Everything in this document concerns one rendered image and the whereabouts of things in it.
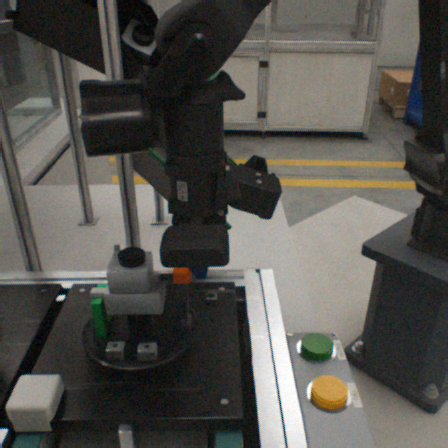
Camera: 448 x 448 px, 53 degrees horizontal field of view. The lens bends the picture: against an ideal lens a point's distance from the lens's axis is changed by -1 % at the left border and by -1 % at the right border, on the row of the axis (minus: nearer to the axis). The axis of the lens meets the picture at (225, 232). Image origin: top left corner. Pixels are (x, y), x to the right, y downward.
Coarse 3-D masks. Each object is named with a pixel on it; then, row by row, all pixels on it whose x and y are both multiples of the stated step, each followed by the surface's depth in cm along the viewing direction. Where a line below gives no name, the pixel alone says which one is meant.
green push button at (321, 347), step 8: (304, 336) 56; (312, 336) 56; (320, 336) 56; (304, 344) 55; (312, 344) 55; (320, 344) 55; (328, 344) 55; (304, 352) 54; (312, 352) 54; (320, 352) 54; (328, 352) 54; (320, 360) 54
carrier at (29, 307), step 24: (0, 288) 65; (24, 288) 65; (48, 288) 65; (0, 312) 60; (24, 312) 60; (48, 312) 61; (0, 336) 56; (24, 336) 56; (0, 360) 53; (24, 360) 53; (0, 384) 49; (0, 408) 47
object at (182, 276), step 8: (176, 272) 50; (184, 272) 50; (160, 280) 51; (168, 280) 51; (176, 280) 51; (184, 280) 51; (184, 288) 52; (184, 296) 52; (184, 304) 53; (184, 312) 53; (184, 320) 54
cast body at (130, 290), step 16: (112, 256) 51; (128, 256) 49; (144, 256) 50; (112, 272) 48; (128, 272) 49; (144, 272) 49; (160, 272) 54; (96, 288) 52; (112, 288) 49; (128, 288) 49; (144, 288) 50; (160, 288) 51; (112, 304) 50; (128, 304) 51; (144, 304) 51; (160, 304) 51
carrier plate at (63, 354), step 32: (192, 288) 65; (224, 288) 65; (64, 320) 59; (224, 320) 59; (64, 352) 54; (224, 352) 54; (64, 384) 49; (96, 384) 49; (128, 384) 49; (160, 384) 50; (192, 384) 50; (224, 384) 50; (64, 416) 46; (96, 416) 46; (128, 416) 46; (160, 416) 46; (192, 416) 46; (224, 416) 46
